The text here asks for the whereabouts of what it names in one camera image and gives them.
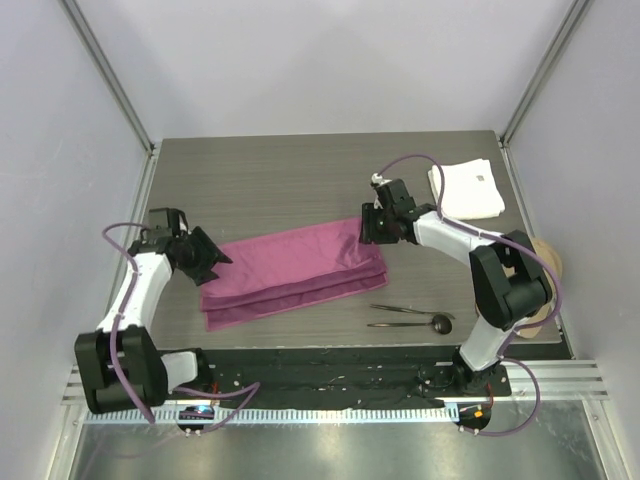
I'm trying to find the aluminium frame post left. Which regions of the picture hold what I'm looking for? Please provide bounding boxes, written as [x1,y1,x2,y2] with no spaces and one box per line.
[59,0,155,155]

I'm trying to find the dark metal fork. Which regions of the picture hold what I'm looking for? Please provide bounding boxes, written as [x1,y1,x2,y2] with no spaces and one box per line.
[369,304,455,319]

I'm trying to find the white folded towel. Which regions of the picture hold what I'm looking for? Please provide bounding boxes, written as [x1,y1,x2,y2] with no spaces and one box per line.
[428,159,505,221]

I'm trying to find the magenta cloth napkin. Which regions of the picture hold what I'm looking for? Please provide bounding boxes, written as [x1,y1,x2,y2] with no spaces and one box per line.
[200,217,389,332]

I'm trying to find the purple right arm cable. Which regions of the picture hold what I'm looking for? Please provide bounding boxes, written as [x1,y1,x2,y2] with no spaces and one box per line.
[377,154,562,437]

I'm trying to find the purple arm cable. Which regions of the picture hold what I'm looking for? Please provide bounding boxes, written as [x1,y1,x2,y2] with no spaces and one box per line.
[377,154,562,437]
[101,222,261,439]

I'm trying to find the slotted cable duct strip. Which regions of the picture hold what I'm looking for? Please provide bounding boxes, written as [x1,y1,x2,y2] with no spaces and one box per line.
[84,405,461,426]

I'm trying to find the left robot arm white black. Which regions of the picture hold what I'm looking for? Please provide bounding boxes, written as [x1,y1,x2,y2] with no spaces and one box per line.
[74,222,232,423]

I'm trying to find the aluminium frame post right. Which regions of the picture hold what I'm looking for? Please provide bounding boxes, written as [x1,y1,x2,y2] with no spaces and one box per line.
[499,0,594,148]

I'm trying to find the dark metal spoon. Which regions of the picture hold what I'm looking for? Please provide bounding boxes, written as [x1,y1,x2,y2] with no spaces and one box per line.
[368,314,453,335]

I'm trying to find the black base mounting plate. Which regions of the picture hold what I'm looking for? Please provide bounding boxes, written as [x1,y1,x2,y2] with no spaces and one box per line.
[167,346,512,410]

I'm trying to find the aluminium front rail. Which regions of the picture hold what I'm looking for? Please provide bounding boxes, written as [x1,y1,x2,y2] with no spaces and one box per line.
[61,359,609,406]

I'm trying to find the aluminium frame post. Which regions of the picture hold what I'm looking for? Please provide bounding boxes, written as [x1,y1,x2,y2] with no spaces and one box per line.
[499,0,594,148]
[59,0,155,155]

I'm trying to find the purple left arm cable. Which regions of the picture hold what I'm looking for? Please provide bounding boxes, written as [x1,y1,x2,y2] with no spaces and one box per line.
[101,222,261,439]

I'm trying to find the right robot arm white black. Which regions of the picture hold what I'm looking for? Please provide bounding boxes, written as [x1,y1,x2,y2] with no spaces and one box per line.
[360,174,560,395]

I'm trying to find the tan baseball cap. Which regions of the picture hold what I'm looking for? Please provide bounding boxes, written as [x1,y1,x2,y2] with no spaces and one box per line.
[517,238,563,339]

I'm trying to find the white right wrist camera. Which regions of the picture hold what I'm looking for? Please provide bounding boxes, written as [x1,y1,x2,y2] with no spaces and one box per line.
[370,173,390,189]

